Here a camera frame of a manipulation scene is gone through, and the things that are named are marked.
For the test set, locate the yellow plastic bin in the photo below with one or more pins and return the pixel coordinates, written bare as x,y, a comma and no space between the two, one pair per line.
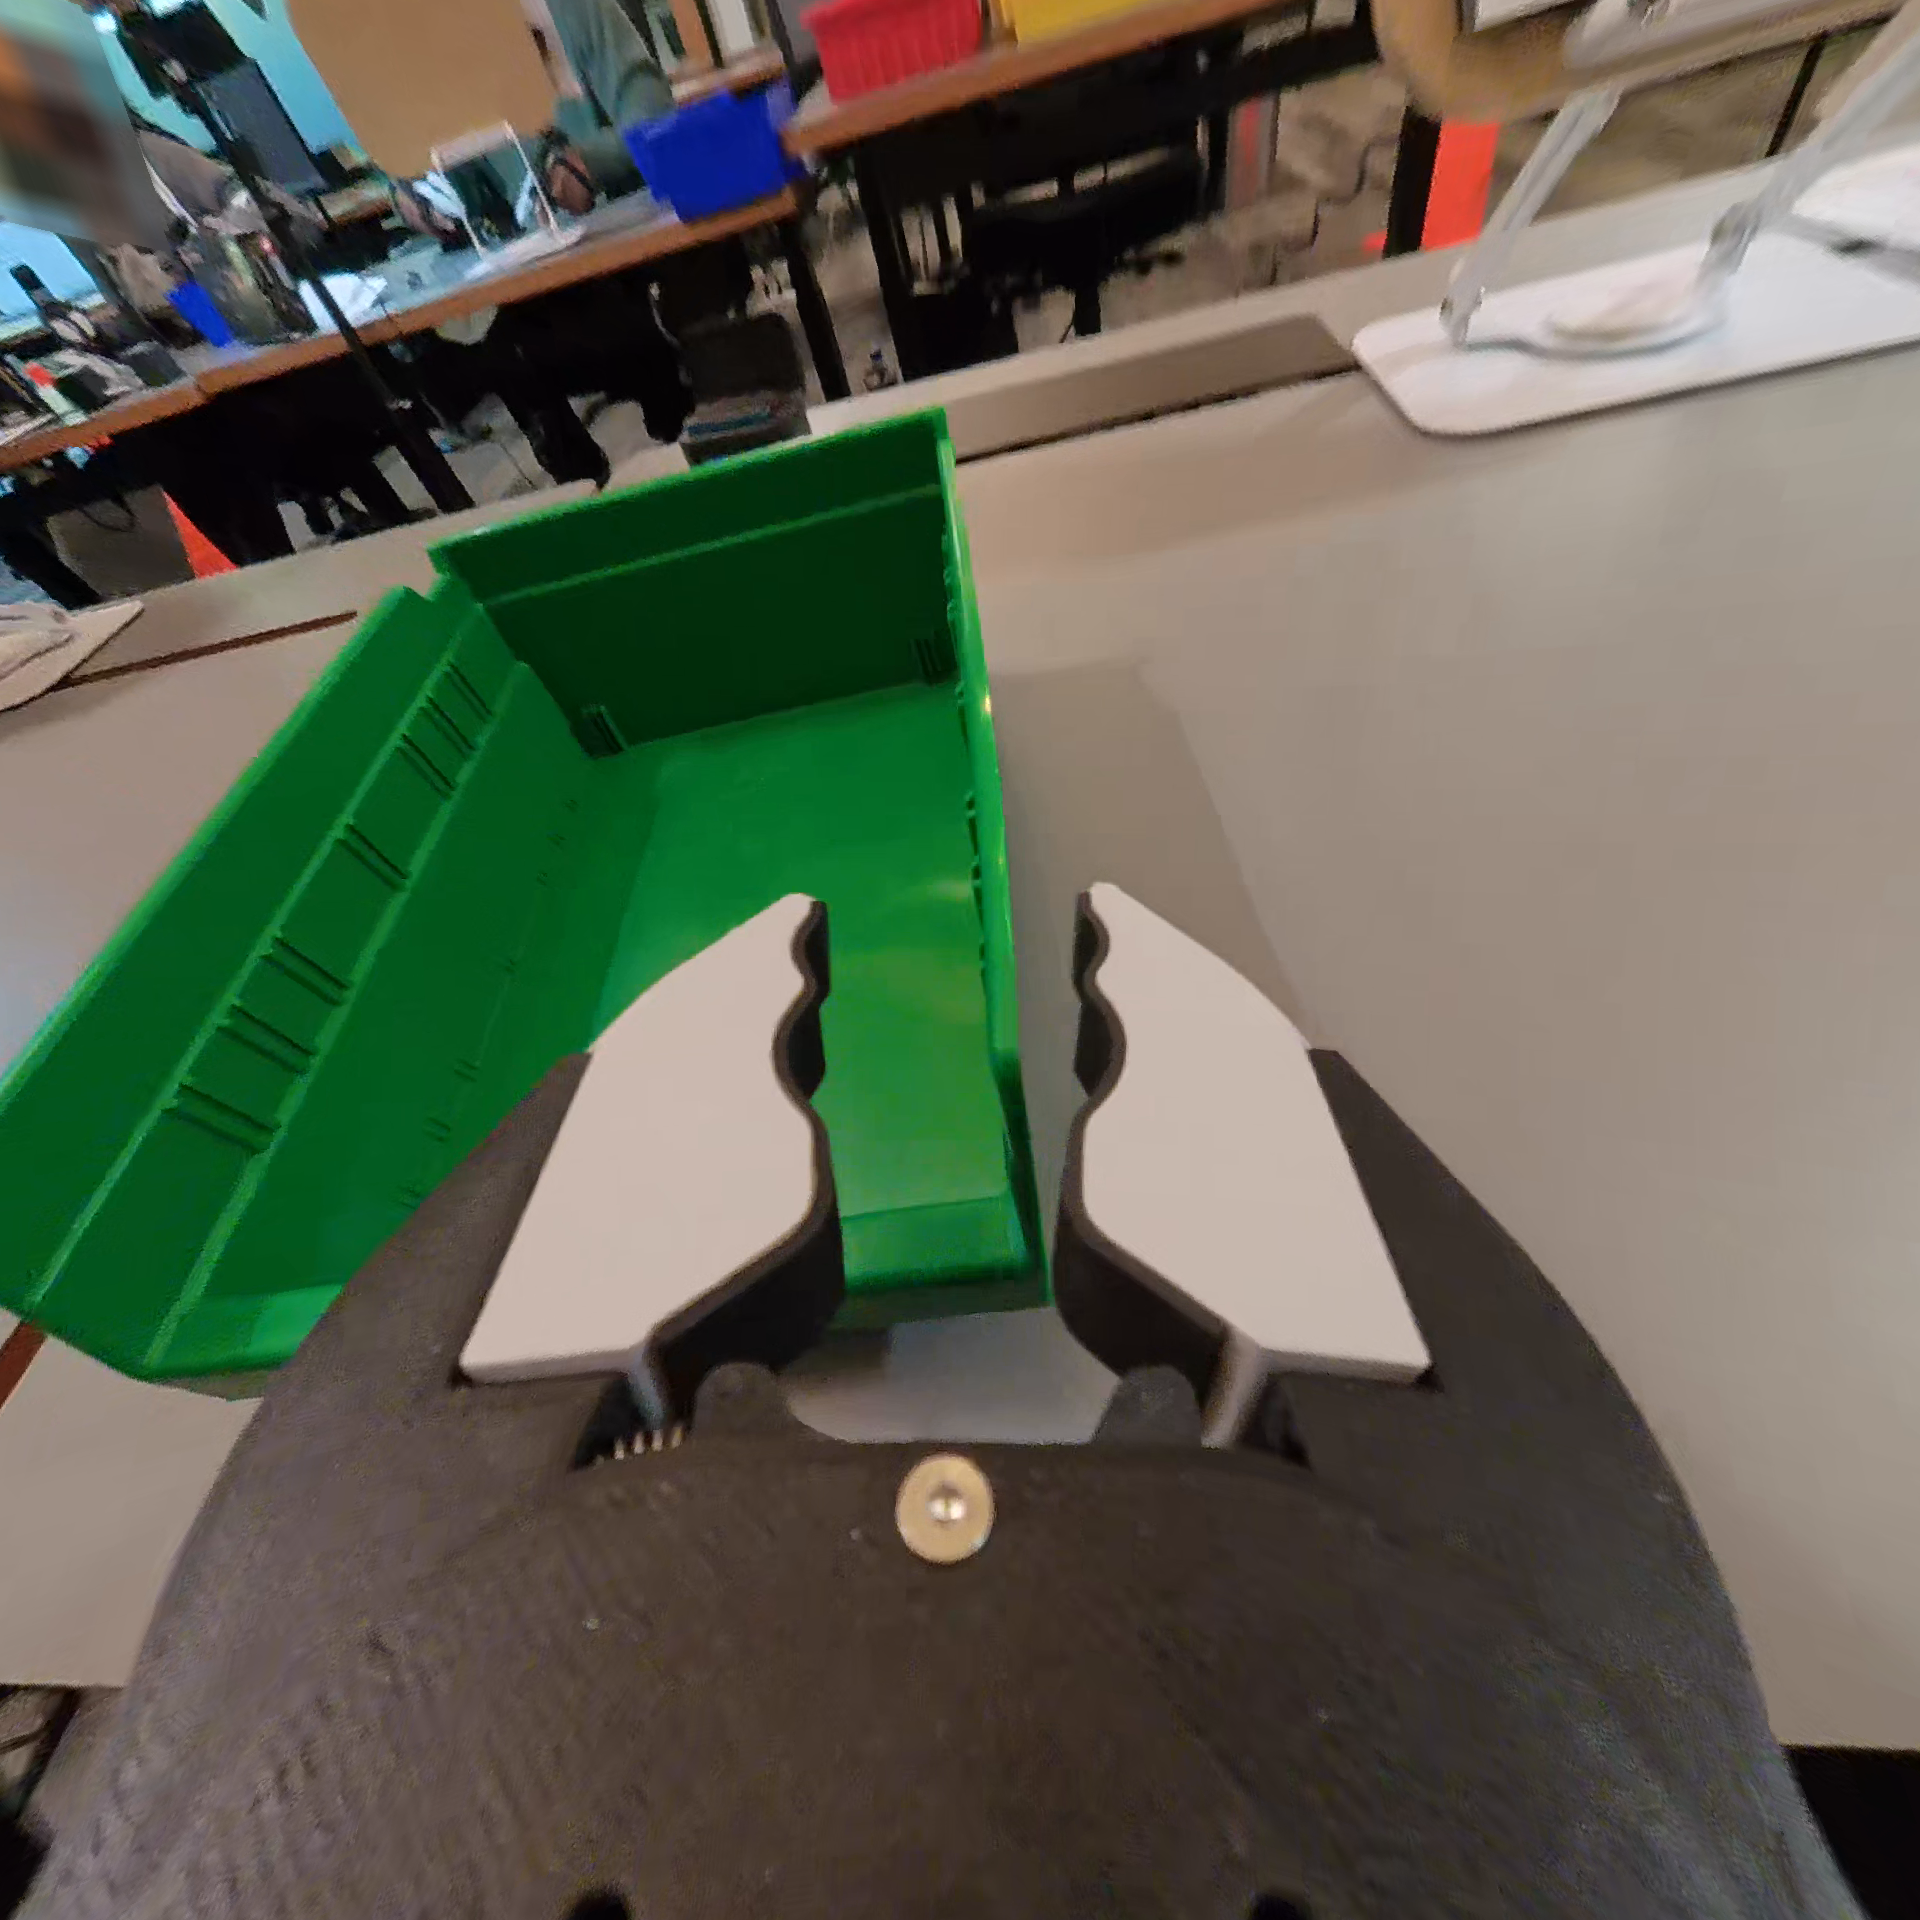
1079,15

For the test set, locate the grey desk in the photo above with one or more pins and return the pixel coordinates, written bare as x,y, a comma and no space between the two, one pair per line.
1575,750

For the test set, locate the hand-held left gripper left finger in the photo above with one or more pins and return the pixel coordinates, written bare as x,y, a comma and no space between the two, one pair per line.
662,1170

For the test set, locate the blue plastic bin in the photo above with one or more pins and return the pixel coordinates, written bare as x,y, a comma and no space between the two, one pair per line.
714,159

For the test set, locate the orange traffic cone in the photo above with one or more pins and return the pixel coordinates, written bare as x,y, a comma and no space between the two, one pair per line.
1463,182
202,546

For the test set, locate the red plastic bin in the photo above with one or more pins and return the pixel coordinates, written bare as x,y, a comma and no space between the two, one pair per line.
891,43

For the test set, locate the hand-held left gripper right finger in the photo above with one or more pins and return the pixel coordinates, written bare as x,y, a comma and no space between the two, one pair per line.
1245,1170

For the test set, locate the black tripod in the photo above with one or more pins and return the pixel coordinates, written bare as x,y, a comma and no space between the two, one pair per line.
181,37

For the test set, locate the wooden table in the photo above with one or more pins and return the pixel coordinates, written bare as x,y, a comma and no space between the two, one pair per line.
494,277
1049,66

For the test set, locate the white cloth glove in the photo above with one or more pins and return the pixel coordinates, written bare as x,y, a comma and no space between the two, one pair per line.
53,653

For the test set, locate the green plastic bin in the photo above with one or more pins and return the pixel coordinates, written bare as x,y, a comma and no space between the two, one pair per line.
375,930

